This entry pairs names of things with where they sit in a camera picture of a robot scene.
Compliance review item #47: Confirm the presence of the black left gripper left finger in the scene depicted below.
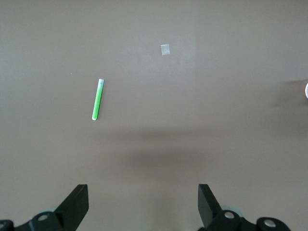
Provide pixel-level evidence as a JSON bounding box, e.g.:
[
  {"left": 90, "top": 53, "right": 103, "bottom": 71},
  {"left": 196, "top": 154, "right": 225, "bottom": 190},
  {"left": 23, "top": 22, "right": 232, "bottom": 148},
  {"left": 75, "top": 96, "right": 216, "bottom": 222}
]
[{"left": 0, "top": 184, "right": 90, "bottom": 231}]

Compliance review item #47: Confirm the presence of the green marker pen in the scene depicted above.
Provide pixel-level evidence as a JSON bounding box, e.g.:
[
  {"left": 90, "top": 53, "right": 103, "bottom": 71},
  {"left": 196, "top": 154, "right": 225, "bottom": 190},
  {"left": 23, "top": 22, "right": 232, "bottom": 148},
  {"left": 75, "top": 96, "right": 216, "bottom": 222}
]
[{"left": 91, "top": 78, "right": 106, "bottom": 121}]

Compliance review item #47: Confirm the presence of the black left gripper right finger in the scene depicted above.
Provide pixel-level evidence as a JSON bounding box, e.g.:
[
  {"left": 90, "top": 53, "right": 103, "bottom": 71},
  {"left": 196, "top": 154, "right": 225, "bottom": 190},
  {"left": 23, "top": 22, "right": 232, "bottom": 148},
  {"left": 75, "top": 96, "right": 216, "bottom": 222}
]
[{"left": 198, "top": 184, "right": 292, "bottom": 231}]

